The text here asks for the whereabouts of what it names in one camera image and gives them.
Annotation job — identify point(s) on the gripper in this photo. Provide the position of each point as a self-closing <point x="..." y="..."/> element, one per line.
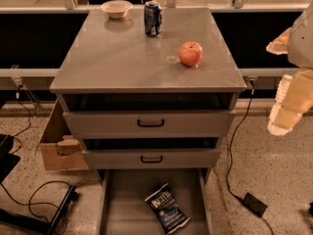
<point x="302" y="44"/>

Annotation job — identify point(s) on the blue chip bag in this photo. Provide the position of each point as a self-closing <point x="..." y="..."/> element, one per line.
<point x="166" y="209"/>

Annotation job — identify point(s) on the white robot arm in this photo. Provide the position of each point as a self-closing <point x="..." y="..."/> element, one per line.
<point x="301" y="41"/>

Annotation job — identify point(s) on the grey drawer cabinet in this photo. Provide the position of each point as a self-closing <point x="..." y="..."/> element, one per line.
<point x="115" y="66"/>

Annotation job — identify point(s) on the middle grey drawer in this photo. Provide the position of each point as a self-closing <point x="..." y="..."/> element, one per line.
<point x="151" y="158"/>

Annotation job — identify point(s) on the top grey drawer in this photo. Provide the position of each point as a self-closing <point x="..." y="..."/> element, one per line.
<point x="150" y="124"/>

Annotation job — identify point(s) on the bottom open grey drawer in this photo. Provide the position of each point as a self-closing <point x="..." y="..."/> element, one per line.
<point x="125" y="212"/>

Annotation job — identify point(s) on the red apple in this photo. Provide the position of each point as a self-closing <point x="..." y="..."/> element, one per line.
<point x="190" y="53"/>

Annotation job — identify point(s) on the blue soda can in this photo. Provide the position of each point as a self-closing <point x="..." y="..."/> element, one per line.
<point x="152" y="18"/>

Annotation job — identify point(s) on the black power adapter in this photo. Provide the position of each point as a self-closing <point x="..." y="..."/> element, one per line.
<point x="254" y="205"/>

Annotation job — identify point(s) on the white bowl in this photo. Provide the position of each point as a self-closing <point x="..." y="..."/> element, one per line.
<point x="117" y="9"/>

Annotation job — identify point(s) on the cardboard box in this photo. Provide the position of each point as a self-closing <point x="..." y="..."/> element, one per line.
<point x="59" y="150"/>

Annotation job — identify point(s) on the black stand base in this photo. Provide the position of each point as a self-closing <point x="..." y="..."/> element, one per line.
<point x="40" y="223"/>

